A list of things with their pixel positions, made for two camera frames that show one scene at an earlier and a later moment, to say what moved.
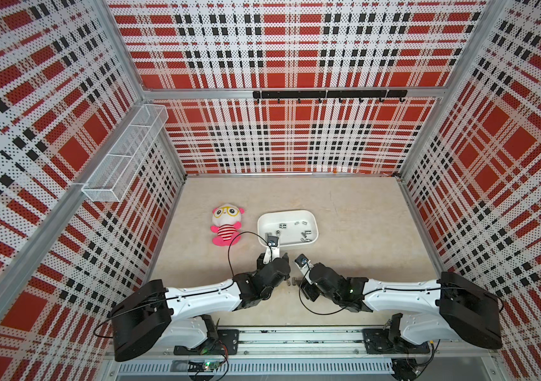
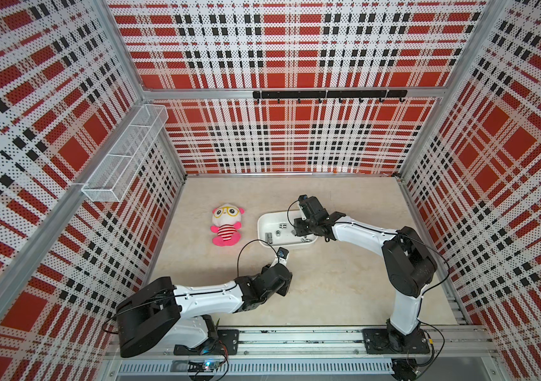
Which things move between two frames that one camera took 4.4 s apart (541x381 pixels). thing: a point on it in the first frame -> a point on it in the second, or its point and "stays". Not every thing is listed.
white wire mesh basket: [114, 175] stays
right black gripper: [305, 288] -> [298, 223]
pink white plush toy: [228, 217] stays
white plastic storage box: [293, 228] stays
